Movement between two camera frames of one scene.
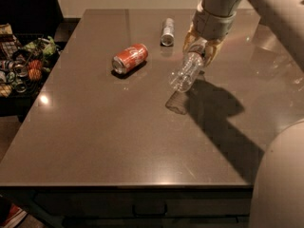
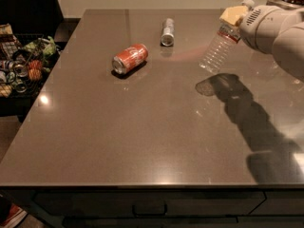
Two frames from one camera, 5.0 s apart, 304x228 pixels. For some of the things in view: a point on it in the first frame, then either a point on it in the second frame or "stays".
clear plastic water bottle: (186, 71) to (220, 47)
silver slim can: (167, 37) stays
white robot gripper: (211, 27) to (256, 28)
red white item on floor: (14, 218) stays
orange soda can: (129, 58) stays
